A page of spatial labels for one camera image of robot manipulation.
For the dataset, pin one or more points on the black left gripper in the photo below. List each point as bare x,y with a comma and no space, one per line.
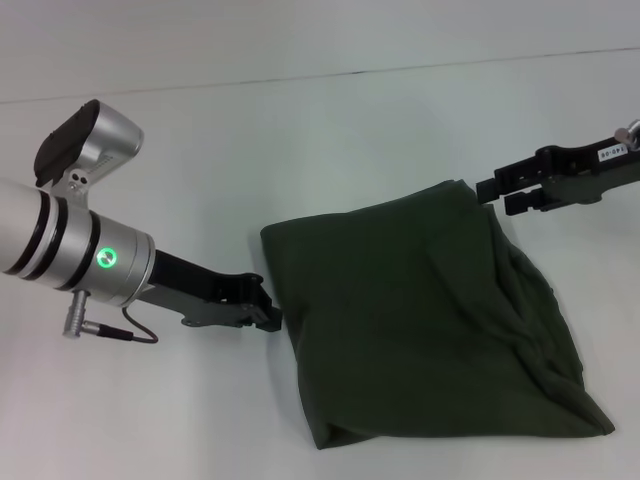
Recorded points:
195,295

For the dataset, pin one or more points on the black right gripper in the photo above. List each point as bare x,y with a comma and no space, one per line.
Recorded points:
580,170

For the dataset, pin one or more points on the dark green FREE t-shirt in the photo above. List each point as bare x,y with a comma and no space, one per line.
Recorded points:
425,325

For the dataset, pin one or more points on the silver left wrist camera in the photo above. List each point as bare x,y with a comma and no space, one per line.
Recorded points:
110,135

